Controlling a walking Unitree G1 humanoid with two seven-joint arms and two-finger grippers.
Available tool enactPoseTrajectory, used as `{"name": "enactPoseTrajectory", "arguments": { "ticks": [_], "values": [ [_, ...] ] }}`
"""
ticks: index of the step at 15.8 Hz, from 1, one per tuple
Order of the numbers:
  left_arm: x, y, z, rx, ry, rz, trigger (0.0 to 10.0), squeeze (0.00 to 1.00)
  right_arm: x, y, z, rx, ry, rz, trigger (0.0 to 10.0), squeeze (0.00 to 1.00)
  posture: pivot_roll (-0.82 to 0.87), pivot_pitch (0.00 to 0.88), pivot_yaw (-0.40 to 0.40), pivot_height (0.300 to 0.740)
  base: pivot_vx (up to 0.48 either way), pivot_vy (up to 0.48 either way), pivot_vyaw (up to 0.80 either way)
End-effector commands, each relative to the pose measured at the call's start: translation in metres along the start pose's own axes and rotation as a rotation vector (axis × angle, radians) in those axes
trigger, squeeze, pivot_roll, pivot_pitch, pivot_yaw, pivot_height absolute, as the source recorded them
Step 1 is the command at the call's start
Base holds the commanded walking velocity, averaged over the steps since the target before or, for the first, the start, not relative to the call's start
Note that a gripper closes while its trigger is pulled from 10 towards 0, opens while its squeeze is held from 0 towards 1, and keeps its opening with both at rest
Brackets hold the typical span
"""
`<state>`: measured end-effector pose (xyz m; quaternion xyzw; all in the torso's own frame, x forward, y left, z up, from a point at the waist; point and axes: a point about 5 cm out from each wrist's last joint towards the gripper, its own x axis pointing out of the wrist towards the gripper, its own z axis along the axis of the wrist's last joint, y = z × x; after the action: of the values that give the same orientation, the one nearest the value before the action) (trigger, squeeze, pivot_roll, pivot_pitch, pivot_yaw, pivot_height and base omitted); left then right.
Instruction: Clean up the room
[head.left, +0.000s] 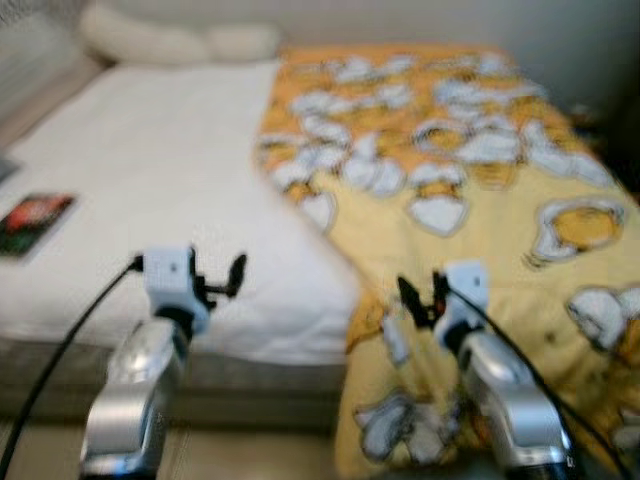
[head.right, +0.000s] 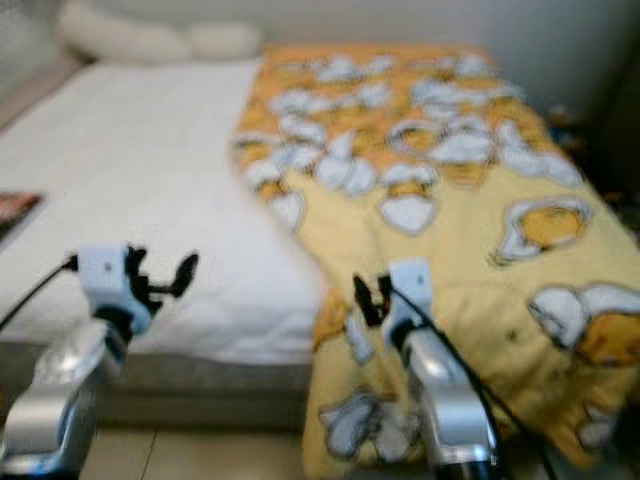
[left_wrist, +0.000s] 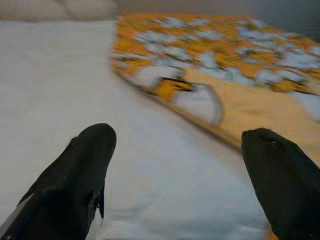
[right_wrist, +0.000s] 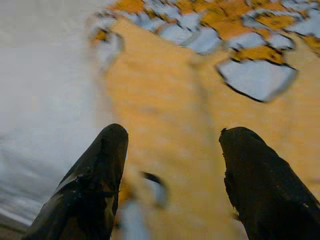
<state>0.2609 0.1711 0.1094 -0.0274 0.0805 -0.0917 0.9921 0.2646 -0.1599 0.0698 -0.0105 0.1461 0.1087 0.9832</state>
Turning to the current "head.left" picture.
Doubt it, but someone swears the beige bed base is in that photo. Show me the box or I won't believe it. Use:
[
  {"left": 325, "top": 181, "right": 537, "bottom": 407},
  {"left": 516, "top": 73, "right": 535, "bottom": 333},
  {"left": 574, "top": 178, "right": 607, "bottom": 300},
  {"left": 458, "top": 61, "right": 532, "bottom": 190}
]
[{"left": 0, "top": 335, "right": 349, "bottom": 423}]

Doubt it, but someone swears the beige bolster pillow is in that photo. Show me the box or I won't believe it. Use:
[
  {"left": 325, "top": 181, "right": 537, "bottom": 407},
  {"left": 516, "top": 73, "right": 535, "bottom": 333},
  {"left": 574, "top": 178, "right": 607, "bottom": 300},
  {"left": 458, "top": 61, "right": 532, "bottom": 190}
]
[{"left": 78, "top": 2, "right": 283, "bottom": 67}]

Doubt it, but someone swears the dark wardrobe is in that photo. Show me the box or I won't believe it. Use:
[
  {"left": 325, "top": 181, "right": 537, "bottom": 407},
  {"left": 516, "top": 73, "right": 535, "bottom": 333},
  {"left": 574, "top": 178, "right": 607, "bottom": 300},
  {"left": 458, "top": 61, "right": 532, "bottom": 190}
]
[{"left": 575, "top": 60, "right": 640, "bottom": 196}]

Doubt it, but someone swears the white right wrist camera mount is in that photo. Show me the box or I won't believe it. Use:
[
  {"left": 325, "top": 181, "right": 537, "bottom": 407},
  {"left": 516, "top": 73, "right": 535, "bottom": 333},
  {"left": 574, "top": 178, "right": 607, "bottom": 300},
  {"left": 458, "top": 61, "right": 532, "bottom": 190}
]
[{"left": 432, "top": 261, "right": 490, "bottom": 346}]

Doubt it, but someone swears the white quilted mattress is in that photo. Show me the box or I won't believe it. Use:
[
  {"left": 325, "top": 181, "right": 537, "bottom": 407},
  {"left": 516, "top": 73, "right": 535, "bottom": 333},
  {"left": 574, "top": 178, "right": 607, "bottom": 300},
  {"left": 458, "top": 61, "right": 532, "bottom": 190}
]
[{"left": 0, "top": 60, "right": 363, "bottom": 367}]

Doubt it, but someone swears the dark cover book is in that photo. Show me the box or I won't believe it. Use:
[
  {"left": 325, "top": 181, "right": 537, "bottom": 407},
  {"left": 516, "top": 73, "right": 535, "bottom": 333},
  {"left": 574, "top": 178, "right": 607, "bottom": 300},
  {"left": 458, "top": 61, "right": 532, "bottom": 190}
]
[{"left": 0, "top": 192, "right": 79, "bottom": 260}]

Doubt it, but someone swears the yellow cartoon print blanket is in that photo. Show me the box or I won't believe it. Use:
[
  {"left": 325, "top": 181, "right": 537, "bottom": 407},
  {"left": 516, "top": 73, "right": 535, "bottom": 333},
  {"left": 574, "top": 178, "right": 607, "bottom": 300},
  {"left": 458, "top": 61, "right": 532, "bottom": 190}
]
[{"left": 248, "top": 44, "right": 640, "bottom": 480}]

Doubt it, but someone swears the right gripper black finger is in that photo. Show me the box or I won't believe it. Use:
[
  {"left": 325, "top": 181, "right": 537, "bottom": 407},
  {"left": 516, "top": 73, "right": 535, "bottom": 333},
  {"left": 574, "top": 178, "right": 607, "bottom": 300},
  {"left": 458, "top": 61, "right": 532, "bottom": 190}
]
[{"left": 396, "top": 274, "right": 423, "bottom": 326}]

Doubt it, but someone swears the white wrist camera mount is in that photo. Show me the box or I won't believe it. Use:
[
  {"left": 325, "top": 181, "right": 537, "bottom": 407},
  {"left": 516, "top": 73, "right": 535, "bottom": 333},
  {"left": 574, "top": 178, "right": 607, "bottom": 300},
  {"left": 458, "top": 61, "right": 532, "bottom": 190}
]
[
  {"left": 432, "top": 261, "right": 490, "bottom": 346},
  {"left": 142, "top": 246, "right": 207, "bottom": 336}
]

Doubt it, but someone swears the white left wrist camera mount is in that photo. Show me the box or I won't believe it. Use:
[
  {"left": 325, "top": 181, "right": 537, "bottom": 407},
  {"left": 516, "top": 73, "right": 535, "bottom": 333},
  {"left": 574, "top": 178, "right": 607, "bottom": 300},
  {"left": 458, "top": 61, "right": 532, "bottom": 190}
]
[{"left": 142, "top": 246, "right": 207, "bottom": 336}]

